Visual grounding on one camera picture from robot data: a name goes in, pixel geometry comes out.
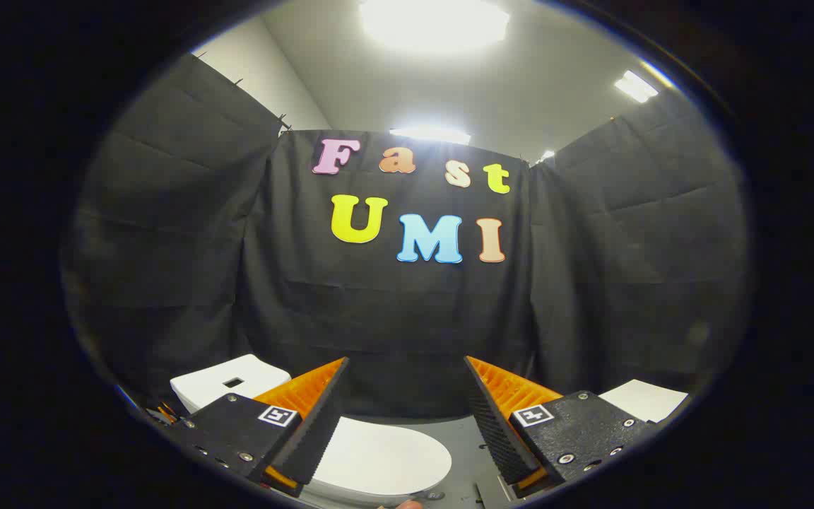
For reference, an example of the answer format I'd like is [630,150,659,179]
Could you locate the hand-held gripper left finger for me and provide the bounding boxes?
[160,357,350,498]

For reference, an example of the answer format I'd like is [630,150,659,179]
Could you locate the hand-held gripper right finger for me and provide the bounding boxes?
[464,355,664,499]

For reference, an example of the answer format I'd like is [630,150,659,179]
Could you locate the black backdrop cloth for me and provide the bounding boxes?
[61,51,754,418]

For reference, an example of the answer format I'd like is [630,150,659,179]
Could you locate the long ceiling light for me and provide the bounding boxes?
[389,126,471,145]

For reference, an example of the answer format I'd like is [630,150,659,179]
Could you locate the rectangular ceiling light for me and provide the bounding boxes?
[614,69,660,104]

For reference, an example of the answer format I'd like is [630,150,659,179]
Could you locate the large ceiling light panel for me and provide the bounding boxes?
[359,0,511,52]

